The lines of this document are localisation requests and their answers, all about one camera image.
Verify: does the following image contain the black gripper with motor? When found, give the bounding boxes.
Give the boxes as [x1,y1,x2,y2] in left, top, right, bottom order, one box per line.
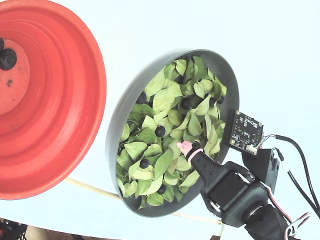
[176,140,270,227]

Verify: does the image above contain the green leaves pile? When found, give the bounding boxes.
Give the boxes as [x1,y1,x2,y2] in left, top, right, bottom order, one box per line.
[116,56,228,210]

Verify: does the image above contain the dark grey round bowl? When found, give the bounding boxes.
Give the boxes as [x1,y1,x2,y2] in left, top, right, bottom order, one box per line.
[104,49,240,218]

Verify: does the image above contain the red ribbed plastic cup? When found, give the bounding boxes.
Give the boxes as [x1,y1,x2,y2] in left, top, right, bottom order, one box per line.
[0,0,108,201]

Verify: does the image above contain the black mesh object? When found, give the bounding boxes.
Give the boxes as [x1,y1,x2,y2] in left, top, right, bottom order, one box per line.
[0,217,28,240]

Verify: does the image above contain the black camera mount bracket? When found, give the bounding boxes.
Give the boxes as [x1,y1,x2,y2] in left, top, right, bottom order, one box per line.
[241,148,282,195]

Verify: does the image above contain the white red servo wires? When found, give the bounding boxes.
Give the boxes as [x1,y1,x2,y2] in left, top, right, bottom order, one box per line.
[259,182,312,240]

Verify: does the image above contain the thin black cable with connector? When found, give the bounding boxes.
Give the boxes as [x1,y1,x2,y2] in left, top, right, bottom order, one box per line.
[274,147,320,217]

